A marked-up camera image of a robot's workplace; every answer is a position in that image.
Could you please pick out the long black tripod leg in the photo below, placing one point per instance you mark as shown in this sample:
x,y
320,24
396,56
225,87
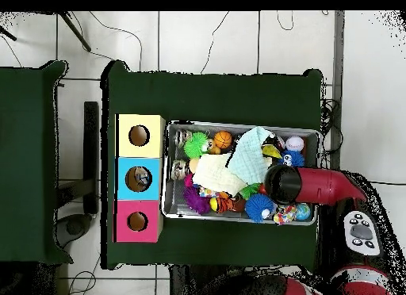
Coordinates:
x,y
76,33

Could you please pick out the white toy baseball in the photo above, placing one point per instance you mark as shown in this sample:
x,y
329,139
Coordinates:
x,y
295,143

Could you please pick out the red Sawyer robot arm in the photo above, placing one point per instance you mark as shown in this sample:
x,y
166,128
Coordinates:
x,y
317,185

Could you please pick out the purple spiky ball toy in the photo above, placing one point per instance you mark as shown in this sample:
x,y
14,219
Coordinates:
x,y
196,201

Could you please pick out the grey rounded base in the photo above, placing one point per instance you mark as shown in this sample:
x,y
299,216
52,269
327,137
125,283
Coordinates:
x,y
74,228

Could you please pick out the cream waffle cloth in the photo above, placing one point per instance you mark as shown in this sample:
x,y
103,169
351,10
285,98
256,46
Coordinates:
x,y
215,174

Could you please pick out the orange toy basketball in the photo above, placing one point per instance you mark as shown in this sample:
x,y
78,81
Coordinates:
x,y
223,139

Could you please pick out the multicolour patterned fabric bow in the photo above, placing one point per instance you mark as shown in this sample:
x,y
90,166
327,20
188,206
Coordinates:
x,y
284,216

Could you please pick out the blue spiky ball with eyes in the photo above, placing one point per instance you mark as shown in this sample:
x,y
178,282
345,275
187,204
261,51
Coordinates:
x,y
291,158

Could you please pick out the short black tripod leg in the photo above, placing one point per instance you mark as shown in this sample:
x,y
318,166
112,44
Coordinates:
x,y
8,33

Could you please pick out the dark green tablecloth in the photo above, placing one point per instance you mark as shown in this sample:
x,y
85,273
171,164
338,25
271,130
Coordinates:
x,y
206,98
28,149

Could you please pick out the crushed clear bottle blue label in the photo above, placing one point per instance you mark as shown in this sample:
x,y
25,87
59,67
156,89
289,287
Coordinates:
x,y
141,177

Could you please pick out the yellow cheese wedge toy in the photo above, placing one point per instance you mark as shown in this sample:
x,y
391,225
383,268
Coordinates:
x,y
272,151

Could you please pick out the small blue spiky ball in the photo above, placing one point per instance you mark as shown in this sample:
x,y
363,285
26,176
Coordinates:
x,y
257,207

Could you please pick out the green spiky ball toy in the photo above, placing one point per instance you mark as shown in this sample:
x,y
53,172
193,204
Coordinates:
x,y
195,145

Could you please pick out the small blue globe ball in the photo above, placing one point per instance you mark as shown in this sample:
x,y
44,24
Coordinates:
x,y
303,211

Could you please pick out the shallow mesh bin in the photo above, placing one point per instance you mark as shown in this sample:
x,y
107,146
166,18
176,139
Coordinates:
x,y
177,209

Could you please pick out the wooden box with three holes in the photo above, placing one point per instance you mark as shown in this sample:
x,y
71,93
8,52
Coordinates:
x,y
149,193

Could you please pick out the mint waffle cloth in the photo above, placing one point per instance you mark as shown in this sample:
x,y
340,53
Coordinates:
x,y
250,161

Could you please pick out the black upright panel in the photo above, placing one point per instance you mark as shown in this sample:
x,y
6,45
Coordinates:
x,y
91,142

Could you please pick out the grey floor rail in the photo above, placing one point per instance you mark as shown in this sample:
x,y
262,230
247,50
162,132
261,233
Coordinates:
x,y
338,54

